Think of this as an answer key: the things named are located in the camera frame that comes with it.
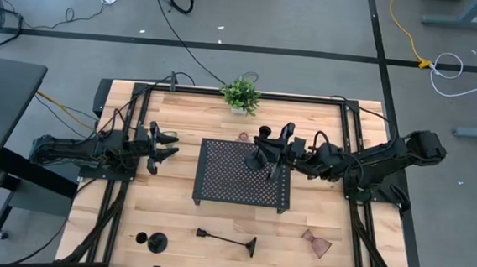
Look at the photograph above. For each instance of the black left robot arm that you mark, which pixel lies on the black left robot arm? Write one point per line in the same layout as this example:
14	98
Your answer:
73	147

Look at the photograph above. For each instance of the black control box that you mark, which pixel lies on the black control box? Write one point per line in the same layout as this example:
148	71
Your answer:
103	96

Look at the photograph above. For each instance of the long black candlestick holder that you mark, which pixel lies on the long black candlestick holder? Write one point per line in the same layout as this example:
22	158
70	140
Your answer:
250	247

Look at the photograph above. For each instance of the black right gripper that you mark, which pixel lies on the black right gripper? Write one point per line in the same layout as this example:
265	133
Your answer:
285	130

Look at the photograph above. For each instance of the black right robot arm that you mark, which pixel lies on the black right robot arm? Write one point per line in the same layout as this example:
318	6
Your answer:
388	161

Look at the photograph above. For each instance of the medium black candlestick holder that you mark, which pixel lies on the medium black candlestick holder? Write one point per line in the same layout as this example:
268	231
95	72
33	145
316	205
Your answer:
255	162

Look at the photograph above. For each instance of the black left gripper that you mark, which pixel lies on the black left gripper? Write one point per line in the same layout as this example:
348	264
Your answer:
152	165

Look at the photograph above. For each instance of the black perforated metal stand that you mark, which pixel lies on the black perforated metal stand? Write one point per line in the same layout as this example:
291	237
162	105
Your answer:
227	175

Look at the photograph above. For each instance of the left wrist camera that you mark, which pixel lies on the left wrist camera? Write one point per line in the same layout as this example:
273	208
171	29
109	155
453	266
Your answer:
142	135

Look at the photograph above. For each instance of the black aluminium table frame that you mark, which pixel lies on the black aluminium table frame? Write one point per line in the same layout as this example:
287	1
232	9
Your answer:
291	97

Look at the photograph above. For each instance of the short black candlestick holder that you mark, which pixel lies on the short black candlestick holder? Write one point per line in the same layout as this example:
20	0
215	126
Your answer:
157	242

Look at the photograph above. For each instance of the pink ribbed glass candle holder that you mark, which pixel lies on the pink ribbed glass candle holder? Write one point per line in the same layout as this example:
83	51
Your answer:
243	136
319	245

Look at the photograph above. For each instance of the green plant in white pot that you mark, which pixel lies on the green plant in white pot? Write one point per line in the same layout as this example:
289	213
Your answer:
241	93

